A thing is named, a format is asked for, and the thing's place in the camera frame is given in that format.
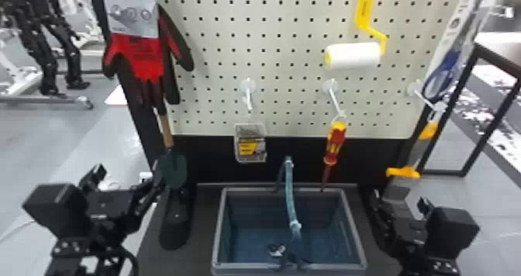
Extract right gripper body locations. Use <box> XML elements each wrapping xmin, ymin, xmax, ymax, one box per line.
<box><xmin>388</xmin><ymin>210</ymin><xmax>430</xmax><ymax>259</ymax></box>

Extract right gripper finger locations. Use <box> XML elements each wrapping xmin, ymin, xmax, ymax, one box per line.
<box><xmin>416</xmin><ymin>195</ymin><xmax>435</xmax><ymax>222</ymax></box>
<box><xmin>367</xmin><ymin>187</ymin><xmax>409</xmax><ymax>246</ymax></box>

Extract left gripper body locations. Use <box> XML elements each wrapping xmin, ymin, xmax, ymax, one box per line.
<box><xmin>82</xmin><ymin>188</ymin><xmax>137</xmax><ymax>239</ymax></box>

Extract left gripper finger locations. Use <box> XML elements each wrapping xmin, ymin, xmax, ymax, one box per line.
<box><xmin>129</xmin><ymin>172</ymin><xmax>167</xmax><ymax>226</ymax></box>
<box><xmin>78</xmin><ymin>163</ymin><xmax>109</xmax><ymax>192</ymax></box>

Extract yellow and grey bar clamp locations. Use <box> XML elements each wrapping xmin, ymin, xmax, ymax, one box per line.
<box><xmin>385</xmin><ymin>120</ymin><xmax>440</xmax><ymax>202</ymax></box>

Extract red and yellow screwdriver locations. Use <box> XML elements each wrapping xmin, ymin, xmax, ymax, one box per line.
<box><xmin>319</xmin><ymin>120</ymin><xmax>349</xmax><ymax>192</ymax></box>

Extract blue basket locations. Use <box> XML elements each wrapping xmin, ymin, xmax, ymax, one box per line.
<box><xmin>210</xmin><ymin>155</ymin><xmax>368</xmax><ymax>276</ymax></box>

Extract clear box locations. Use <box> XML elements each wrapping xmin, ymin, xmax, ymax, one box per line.
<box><xmin>233</xmin><ymin>122</ymin><xmax>269</xmax><ymax>165</ymax></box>

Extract red and black gloves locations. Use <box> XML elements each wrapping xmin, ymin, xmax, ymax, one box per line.
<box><xmin>99</xmin><ymin>0</ymin><xmax>196</xmax><ymax>116</ymax></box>

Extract yellow paint roller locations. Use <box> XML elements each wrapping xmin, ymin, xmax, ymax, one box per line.
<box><xmin>323</xmin><ymin>0</ymin><xmax>389</xmax><ymax>71</ymax></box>

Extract black side table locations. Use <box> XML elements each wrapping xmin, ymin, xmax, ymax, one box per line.
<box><xmin>415</xmin><ymin>29</ymin><xmax>521</xmax><ymax>190</ymax></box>

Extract blue scissors on card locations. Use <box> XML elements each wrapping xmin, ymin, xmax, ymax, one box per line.
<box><xmin>420</xmin><ymin>0</ymin><xmax>505</xmax><ymax>105</ymax></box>

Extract white pegboard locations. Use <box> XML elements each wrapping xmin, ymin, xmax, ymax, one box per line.
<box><xmin>87</xmin><ymin>0</ymin><xmax>470</xmax><ymax>251</ymax></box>

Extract green trowel with wooden handle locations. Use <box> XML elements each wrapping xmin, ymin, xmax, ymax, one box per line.
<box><xmin>156</xmin><ymin>111</ymin><xmax>189</xmax><ymax>190</ymax></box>

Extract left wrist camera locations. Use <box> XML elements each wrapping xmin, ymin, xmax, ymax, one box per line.
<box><xmin>22</xmin><ymin>182</ymin><xmax>89</xmax><ymax>239</ymax></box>

